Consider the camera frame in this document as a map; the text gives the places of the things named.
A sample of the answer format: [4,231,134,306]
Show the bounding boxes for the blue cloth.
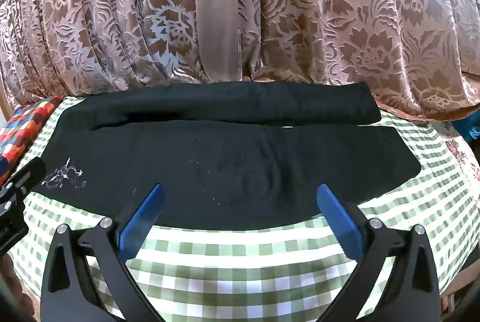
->
[452,116,480,143]

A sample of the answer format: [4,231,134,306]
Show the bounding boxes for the pink floral cloth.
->
[446,120,480,195]

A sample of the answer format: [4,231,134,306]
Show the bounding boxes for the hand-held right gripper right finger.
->
[317,184,441,322]

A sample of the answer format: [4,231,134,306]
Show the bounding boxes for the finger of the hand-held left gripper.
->
[7,158,46,196]

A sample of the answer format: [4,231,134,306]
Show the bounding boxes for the wooden frame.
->
[0,82,16,122]

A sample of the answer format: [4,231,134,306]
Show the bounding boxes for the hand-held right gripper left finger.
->
[40,183,166,322]

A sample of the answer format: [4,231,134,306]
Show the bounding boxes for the black pants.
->
[39,81,421,231]

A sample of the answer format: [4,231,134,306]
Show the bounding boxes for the green checked bed sheet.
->
[7,95,480,322]

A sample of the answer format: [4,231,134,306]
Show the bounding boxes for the brown floral curtain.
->
[0,0,480,120]

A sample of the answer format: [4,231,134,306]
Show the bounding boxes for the colourful patchwork pillow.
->
[0,95,66,188]

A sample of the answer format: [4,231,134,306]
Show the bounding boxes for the plain beige curtain band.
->
[194,0,241,83]

